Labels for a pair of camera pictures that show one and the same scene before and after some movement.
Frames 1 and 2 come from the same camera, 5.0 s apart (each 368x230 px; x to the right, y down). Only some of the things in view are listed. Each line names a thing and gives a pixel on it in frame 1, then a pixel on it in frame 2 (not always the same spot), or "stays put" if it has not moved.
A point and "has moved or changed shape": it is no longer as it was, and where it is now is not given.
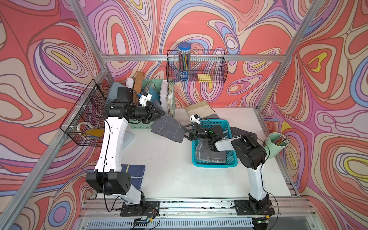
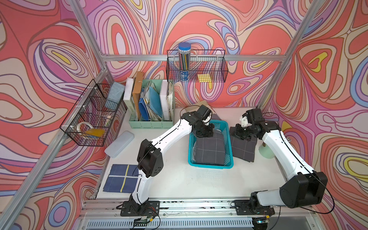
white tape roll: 79,124 stays put
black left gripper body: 138,113 to 204,130
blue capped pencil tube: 184,52 stays put
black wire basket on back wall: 209,65 stays put
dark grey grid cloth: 168,127 to 210,150
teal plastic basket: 203,156 has moved or changed shape
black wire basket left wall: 85,125 stays put
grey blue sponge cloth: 113,92 stays put
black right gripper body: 203,132 to 244,132
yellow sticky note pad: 204,78 stays put
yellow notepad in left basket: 97,132 stays put
